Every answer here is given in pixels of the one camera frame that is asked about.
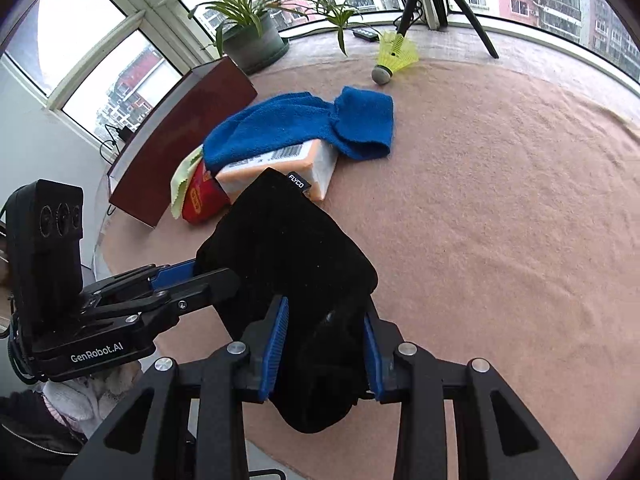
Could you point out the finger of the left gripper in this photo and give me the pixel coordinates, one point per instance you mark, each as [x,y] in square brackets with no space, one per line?
[201,291]
[137,283]

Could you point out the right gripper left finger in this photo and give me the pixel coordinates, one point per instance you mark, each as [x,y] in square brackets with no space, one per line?
[186,420]

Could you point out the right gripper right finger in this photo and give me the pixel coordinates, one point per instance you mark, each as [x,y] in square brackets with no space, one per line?
[497,436]

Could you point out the red fabric bag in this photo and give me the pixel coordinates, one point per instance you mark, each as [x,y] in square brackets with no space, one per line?
[204,197]

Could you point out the light green cloth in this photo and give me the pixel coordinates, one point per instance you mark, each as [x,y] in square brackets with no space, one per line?
[181,179]

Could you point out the black fabric pouch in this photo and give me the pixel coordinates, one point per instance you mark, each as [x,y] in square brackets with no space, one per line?
[278,242]

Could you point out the orange tissue pack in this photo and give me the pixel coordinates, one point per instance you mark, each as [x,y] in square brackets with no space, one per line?
[312,161]

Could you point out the blue towel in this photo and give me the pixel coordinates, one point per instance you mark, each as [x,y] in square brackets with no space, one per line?
[359,123]

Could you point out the yellow shuttlecock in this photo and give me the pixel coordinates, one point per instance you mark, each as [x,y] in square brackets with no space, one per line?
[395,52]

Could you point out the gloved left hand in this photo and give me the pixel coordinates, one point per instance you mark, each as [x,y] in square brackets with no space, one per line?
[83,403]

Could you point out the brown cardboard box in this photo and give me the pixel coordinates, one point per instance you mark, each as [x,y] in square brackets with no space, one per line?
[139,179]

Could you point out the pink table mat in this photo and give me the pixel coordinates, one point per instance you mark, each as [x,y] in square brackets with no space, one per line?
[504,223]

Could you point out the potted spider plant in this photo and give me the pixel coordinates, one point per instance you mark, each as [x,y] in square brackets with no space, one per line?
[250,31]

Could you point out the black remote control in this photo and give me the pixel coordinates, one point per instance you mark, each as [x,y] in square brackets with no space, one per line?
[366,34]

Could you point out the black left camera box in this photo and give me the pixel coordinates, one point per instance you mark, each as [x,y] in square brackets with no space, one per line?
[44,229]

